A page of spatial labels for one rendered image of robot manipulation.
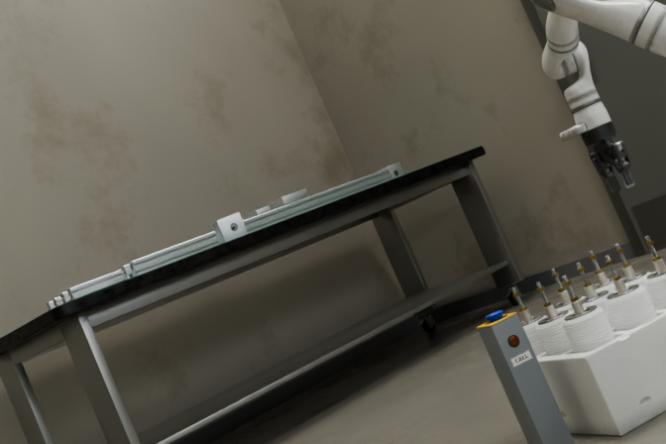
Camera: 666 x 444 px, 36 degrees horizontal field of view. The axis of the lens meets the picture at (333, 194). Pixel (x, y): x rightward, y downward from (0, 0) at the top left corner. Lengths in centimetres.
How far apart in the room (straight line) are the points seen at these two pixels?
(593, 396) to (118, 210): 337
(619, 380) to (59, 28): 387
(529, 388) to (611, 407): 17
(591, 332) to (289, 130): 394
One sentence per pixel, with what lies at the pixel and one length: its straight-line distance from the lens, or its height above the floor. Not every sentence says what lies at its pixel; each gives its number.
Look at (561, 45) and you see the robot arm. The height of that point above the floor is 80.
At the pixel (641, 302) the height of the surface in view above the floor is 22.
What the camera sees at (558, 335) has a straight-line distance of 237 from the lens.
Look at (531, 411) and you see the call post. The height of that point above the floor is 11.
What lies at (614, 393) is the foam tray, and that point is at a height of 8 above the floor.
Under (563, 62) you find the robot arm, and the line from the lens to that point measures 239.
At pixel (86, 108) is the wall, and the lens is 533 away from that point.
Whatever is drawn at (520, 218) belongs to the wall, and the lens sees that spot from 552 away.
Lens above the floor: 57
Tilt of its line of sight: 3 degrees up
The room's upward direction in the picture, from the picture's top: 24 degrees counter-clockwise
